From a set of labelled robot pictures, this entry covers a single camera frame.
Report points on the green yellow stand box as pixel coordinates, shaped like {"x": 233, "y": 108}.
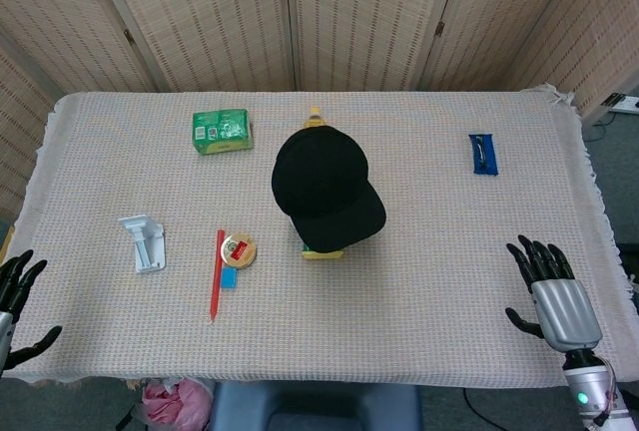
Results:
{"x": 324, "y": 255}

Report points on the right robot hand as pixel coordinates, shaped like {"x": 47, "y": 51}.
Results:
{"x": 566, "y": 311}

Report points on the green snack package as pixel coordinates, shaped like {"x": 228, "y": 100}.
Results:
{"x": 222, "y": 131}

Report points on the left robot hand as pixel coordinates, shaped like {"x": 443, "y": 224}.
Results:
{"x": 15, "y": 281}

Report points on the round tin with red label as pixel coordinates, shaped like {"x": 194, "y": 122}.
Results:
{"x": 238, "y": 250}

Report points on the blue pouch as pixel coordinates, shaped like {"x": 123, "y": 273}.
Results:
{"x": 483, "y": 154}

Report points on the black baseball cap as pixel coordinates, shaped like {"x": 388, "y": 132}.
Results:
{"x": 324, "y": 181}

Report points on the pink woven tablecloth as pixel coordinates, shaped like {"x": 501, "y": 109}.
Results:
{"x": 399, "y": 331}

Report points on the blue chair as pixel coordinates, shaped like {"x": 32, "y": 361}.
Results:
{"x": 319, "y": 406}

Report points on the red pencil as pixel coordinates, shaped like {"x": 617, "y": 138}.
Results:
{"x": 216, "y": 276}

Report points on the pink plastic bag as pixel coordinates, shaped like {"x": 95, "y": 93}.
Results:
{"x": 170, "y": 403}

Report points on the beige folding screen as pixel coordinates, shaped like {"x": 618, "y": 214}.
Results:
{"x": 209, "y": 17}

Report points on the white plastic bracket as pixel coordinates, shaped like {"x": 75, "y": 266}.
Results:
{"x": 147, "y": 246}

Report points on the small blue eraser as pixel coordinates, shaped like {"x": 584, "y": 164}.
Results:
{"x": 229, "y": 278}

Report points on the yellow bottle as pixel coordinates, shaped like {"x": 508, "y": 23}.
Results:
{"x": 315, "y": 119}

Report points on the white power strip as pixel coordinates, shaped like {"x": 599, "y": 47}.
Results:
{"x": 621, "y": 102}

